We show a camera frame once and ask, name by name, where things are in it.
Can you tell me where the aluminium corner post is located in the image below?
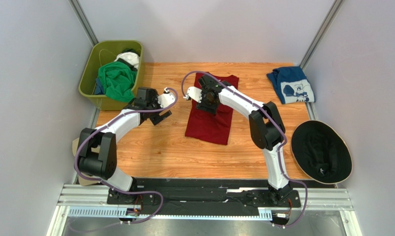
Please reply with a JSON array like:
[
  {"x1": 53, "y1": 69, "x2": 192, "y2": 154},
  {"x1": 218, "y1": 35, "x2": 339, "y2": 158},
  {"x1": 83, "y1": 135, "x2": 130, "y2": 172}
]
[
  {"x1": 69, "y1": 0, "x2": 99, "y2": 46},
  {"x1": 299, "y1": 0, "x2": 345, "y2": 70}
]

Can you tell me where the dark red t-shirt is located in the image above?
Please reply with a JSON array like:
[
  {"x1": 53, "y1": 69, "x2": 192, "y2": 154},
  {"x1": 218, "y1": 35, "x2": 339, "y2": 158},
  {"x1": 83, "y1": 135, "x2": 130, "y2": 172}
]
[{"x1": 184, "y1": 72, "x2": 240, "y2": 146}]

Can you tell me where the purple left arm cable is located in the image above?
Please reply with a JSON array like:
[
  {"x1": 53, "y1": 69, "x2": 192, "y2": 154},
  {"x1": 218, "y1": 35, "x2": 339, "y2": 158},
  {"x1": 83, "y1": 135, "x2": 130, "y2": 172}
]
[{"x1": 73, "y1": 87, "x2": 179, "y2": 225}]

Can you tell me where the green plastic laundry basket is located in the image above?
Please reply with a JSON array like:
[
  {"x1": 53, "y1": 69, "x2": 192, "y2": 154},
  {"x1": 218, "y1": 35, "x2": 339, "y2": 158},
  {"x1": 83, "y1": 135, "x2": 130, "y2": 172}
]
[{"x1": 79, "y1": 40, "x2": 145, "y2": 111}]

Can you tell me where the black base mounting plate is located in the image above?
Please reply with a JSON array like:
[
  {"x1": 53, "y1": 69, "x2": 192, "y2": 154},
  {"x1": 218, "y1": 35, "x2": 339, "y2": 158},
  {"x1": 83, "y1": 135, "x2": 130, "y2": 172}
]
[{"x1": 107, "y1": 178, "x2": 304, "y2": 216}]

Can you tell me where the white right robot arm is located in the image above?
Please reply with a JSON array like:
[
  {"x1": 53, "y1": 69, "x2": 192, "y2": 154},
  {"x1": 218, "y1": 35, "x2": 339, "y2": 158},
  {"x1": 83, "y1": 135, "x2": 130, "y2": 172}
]
[{"x1": 185, "y1": 74, "x2": 292, "y2": 201}]

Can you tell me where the black wide-brim hat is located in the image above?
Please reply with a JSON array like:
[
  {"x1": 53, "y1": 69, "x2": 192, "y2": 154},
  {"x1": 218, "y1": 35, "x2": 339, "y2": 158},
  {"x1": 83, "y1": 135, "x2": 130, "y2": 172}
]
[{"x1": 290, "y1": 120, "x2": 353, "y2": 184}]

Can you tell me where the dark blue garment in basket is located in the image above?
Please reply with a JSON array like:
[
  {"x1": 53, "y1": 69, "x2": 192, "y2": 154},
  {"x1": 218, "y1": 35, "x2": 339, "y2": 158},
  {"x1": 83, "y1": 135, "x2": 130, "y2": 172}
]
[{"x1": 94, "y1": 78, "x2": 105, "y2": 95}]

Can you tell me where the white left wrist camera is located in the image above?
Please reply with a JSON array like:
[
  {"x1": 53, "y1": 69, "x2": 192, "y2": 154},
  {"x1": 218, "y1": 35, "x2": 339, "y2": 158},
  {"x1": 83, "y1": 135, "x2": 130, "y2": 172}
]
[{"x1": 157, "y1": 88, "x2": 178, "y2": 109}]

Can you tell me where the left aluminium corner post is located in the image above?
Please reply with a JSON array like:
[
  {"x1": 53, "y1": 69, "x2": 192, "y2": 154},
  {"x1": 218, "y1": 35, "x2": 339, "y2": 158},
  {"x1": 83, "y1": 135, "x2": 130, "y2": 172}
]
[{"x1": 69, "y1": 0, "x2": 99, "y2": 46}]

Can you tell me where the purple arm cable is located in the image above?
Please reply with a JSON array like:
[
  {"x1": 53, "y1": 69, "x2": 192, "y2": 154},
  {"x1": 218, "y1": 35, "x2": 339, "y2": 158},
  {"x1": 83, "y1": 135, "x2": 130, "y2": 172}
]
[
  {"x1": 181, "y1": 70, "x2": 309, "y2": 228},
  {"x1": 73, "y1": 87, "x2": 179, "y2": 225}
]

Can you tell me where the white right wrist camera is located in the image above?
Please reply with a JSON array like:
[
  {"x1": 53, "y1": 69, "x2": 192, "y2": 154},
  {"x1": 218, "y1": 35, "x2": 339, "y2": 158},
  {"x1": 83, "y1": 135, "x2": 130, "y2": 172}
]
[{"x1": 183, "y1": 87, "x2": 202, "y2": 103}]

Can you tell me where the aluminium frame rail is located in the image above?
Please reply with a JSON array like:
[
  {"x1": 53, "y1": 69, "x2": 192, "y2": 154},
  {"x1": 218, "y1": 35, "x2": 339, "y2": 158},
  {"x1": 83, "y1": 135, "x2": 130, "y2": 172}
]
[{"x1": 47, "y1": 184, "x2": 362, "y2": 236}]

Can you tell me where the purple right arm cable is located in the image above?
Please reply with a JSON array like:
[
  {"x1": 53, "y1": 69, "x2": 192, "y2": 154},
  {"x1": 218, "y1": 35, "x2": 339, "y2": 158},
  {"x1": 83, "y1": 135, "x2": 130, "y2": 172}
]
[{"x1": 181, "y1": 70, "x2": 309, "y2": 228}]

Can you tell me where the beige bucket hat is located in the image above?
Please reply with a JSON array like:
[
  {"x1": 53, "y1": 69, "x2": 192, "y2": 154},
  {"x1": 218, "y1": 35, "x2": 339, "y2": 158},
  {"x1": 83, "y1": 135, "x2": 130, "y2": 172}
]
[{"x1": 72, "y1": 138, "x2": 100, "y2": 186}]

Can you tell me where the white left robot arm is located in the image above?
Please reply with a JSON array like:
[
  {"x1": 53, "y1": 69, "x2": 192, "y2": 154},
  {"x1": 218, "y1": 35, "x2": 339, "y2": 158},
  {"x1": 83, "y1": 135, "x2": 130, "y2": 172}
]
[{"x1": 74, "y1": 87, "x2": 178, "y2": 192}]

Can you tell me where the folded blue printed t-shirt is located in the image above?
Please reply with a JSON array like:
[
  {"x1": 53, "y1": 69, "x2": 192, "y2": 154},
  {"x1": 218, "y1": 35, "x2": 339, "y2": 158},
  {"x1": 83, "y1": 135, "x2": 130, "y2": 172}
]
[{"x1": 266, "y1": 66, "x2": 315, "y2": 104}]

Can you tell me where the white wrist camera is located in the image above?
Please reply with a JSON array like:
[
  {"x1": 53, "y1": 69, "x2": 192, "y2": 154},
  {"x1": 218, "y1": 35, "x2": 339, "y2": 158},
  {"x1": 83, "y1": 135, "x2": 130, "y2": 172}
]
[
  {"x1": 183, "y1": 87, "x2": 202, "y2": 103},
  {"x1": 157, "y1": 88, "x2": 178, "y2": 109}
]

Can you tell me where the green t-shirt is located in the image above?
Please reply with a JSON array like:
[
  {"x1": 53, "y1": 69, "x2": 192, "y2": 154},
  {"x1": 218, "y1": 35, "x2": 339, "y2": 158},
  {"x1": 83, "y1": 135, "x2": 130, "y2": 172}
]
[{"x1": 98, "y1": 61, "x2": 137, "y2": 103}]

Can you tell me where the white garment in basket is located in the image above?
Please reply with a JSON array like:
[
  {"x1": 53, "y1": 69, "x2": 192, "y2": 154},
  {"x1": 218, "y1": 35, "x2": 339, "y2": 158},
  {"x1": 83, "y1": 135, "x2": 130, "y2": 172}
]
[{"x1": 114, "y1": 52, "x2": 141, "y2": 70}]

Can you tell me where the right aluminium corner post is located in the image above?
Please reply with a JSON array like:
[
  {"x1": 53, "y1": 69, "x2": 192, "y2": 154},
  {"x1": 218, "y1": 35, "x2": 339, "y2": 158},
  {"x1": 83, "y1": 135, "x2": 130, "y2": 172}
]
[{"x1": 299, "y1": 0, "x2": 345, "y2": 70}]

